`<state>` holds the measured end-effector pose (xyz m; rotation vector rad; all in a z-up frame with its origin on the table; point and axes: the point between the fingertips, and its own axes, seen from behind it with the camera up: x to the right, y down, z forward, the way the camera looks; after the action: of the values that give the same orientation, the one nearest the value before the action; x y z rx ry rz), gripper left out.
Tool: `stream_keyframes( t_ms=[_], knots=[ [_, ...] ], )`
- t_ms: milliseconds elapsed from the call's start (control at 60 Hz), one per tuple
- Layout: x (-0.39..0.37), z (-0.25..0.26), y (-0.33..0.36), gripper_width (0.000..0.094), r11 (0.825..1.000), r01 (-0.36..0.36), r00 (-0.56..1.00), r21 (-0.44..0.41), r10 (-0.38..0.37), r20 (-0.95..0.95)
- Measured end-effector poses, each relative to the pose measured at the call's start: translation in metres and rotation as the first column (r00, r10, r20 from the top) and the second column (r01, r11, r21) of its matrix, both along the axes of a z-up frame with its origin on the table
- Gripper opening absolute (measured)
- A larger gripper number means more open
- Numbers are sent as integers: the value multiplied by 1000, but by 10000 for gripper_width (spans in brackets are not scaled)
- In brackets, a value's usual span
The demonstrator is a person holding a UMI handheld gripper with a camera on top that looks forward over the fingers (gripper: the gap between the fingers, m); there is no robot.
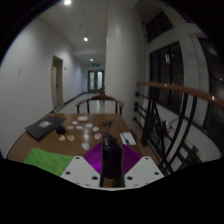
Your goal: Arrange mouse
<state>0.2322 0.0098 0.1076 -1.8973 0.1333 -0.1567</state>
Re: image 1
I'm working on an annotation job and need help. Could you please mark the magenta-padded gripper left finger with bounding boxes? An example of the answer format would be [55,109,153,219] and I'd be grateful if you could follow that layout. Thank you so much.
[60,141,104,188]

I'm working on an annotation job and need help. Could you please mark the small dark transom window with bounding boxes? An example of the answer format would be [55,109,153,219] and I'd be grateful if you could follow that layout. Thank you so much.
[144,11,174,43]

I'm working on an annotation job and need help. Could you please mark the wood-topped black metal railing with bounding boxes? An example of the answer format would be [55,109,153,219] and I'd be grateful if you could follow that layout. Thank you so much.
[134,80,224,174]

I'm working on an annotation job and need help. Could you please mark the wooden chair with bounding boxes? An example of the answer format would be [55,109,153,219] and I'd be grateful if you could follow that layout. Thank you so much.
[75,94,125,116]

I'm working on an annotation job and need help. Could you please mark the white notepad with pen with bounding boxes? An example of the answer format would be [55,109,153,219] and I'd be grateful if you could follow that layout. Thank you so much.
[119,131,137,147]

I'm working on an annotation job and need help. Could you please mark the small black box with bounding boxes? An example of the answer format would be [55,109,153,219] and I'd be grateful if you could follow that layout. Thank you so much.
[55,125,66,135]

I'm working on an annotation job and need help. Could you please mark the large dark window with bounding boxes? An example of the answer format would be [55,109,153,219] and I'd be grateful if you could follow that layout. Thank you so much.
[148,41,184,114]

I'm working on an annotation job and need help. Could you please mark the glass double door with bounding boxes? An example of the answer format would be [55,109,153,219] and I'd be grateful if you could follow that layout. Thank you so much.
[87,69,105,93]

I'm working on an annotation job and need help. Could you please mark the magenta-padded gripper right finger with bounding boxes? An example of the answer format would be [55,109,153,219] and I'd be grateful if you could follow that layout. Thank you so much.
[120,143,165,189]

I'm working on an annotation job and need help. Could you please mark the dark closed laptop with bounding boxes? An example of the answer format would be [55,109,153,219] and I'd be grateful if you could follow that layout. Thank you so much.
[24,115,68,141]

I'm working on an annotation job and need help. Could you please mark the green mouse pad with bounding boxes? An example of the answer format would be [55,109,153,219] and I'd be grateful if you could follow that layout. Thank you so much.
[23,147,75,177]

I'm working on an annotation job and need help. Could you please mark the pale side door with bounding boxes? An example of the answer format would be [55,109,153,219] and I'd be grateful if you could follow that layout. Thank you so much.
[50,55,64,109]

